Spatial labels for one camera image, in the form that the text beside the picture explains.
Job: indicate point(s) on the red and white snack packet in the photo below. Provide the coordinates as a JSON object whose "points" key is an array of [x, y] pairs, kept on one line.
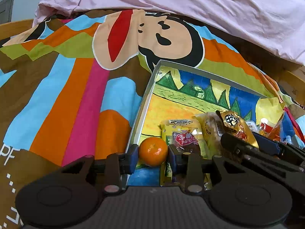
{"points": [[264, 125]]}

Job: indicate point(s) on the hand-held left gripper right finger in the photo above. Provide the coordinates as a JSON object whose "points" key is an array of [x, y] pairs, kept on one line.
{"points": [[174, 159]]}

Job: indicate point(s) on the clear yellow snack packet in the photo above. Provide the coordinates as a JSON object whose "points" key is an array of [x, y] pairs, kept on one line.
{"points": [[209, 131]]}

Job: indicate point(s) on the red label snack packet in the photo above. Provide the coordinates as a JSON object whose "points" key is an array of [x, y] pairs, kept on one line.
{"points": [[185, 139]]}

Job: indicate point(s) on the wooden bed frame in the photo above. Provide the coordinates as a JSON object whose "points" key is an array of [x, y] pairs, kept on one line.
{"points": [[14, 27]]}

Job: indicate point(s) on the gold snack packet black print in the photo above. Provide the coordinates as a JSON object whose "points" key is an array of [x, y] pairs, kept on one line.
{"points": [[234, 124]]}

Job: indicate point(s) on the brown cartoon printed blanket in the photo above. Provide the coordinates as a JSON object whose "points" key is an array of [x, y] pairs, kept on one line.
{"points": [[59, 76]]}

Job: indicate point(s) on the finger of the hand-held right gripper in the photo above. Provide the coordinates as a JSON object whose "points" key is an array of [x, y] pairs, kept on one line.
{"points": [[238, 148], [269, 145]]}

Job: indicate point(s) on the pink bed sheet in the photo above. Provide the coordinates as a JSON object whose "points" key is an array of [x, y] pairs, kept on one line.
{"points": [[214, 9]]}

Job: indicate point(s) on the grey door frame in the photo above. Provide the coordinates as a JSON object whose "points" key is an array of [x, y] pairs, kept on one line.
{"points": [[6, 9]]}

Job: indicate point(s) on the orange mandarin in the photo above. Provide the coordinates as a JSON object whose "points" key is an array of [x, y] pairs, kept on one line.
{"points": [[152, 151]]}

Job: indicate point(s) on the grey box with dinosaur drawing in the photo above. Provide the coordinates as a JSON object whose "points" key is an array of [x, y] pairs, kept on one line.
{"points": [[171, 100]]}

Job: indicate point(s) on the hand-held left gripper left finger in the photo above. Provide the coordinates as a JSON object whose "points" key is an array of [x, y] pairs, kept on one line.
{"points": [[133, 158]]}

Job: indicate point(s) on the orange snack packet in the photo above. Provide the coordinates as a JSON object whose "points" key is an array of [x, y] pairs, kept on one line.
{"points": [[276, 131]]}

